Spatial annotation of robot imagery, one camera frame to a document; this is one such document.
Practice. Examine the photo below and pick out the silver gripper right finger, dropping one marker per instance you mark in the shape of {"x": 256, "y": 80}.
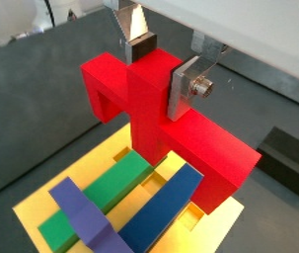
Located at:
{"x": 188, "y": 80}

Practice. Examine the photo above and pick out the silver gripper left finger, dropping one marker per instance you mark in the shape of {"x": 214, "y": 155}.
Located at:
{"x": 138, "y": 39}

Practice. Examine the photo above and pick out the red cross-shaped block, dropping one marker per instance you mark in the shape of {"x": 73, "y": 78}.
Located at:
{"x": 134, "y": 89}

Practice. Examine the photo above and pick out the yellow base board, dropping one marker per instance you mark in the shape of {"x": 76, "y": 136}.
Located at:
{"x": 196, "y": 232}

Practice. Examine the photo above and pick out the green long bar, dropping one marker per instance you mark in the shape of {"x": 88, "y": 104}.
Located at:
{"x": 104, "y": 192}

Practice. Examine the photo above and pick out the black slotted holder block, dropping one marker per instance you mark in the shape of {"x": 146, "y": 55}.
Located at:
{"x": 279, "y": 158}

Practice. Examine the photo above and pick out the blue long bar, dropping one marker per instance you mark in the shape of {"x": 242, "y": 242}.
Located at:
{"x": 156, "y": 214}

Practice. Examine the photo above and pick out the purple cross-shaped block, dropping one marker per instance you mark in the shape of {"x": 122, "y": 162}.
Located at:
{"x": 87, "y": 220}

